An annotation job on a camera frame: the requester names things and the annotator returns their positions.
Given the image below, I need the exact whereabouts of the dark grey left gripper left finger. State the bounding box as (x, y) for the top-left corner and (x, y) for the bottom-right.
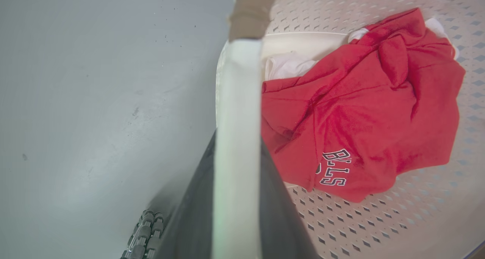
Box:
(156, 130), (217, 259)

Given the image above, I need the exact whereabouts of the red Bulls jersey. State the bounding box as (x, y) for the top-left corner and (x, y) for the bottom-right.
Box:
(261, 8), (466, 203)

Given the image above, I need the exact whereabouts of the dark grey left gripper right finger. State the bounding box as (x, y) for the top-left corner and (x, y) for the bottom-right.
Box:
(260, 137), (319, 259)

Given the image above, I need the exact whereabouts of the white garment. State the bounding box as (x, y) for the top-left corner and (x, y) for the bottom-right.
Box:
(264, 17), (460, 81)

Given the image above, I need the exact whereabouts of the white perforated plastic laundry basket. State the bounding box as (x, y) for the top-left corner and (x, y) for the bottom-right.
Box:
(211, 0), (485, 259)

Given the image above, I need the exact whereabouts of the tan basket handle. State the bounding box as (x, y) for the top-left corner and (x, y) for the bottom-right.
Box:
(228, 0), (279, 42)

